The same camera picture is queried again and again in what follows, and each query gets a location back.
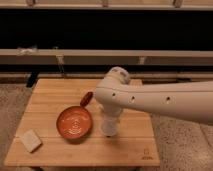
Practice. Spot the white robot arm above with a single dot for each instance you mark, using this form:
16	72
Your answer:
191	101

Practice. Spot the wooden table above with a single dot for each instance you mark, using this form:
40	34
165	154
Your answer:
134	144

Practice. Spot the long wooden bench rail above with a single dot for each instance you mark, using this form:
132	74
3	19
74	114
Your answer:
31	56

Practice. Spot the white sponge block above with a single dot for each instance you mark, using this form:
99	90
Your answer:
30	140

